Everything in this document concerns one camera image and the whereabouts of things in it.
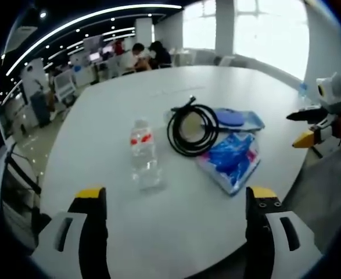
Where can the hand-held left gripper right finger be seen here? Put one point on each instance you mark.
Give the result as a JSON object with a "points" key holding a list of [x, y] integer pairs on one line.
{"points": [[258, 232]]}

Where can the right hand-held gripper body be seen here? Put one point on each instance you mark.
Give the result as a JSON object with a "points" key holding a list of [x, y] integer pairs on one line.
{"points": [[331, 93]]}

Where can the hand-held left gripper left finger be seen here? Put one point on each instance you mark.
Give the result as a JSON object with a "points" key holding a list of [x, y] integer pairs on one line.
{"points": [[93, 232]]}

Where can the blue pouch with round pad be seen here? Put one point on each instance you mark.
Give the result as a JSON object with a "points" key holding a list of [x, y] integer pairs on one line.
{"points": [[231, 119]]}

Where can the blue gloves plastic packet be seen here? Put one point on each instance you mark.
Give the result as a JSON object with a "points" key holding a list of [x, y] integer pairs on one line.
{"points": [[231, 162]]}

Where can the clear plastic water bottle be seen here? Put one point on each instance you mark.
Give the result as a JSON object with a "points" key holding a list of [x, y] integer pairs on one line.
{"points": [[145, 157]]}

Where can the black chair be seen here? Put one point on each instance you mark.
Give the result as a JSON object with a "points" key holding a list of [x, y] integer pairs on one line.
{"points": [[22, 174]]}

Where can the white table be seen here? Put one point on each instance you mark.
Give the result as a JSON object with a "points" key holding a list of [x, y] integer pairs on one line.
{"points": [[115, 122]]}

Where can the grey cabinet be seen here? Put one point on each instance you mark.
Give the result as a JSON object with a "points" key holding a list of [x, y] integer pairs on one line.
{"points": [[41, 110]]}

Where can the white office chair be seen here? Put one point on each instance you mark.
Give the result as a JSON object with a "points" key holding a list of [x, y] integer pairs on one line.
{"points": [[64, 85]]}

